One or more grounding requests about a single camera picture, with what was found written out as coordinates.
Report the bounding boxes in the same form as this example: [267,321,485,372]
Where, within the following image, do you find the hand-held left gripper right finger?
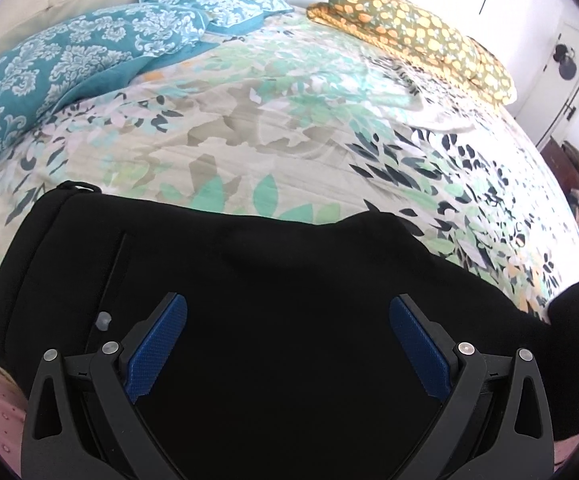
[389,294,555,480]

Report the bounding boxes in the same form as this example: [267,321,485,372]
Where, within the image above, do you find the black hat on hook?
[553,44,576,81]

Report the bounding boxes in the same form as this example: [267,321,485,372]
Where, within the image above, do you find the brown wooden dresser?
[542,137,579,196]

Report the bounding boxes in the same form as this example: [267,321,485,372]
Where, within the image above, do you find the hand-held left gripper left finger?
[21,292,189,480]

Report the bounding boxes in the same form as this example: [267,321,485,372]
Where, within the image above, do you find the black pants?
[0,180,579,480]

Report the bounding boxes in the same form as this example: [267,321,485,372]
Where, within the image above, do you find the bed with floral sheet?
[0,2,579,326]

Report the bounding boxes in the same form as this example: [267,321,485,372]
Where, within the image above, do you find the white door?
[529,22,579,151]

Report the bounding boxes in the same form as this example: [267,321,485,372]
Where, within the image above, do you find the blue damask pillow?
[137,0,294,36]
[0,2,210,183]

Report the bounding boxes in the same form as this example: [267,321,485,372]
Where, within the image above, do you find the orange green patterned pillow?
[305,0,517,106]

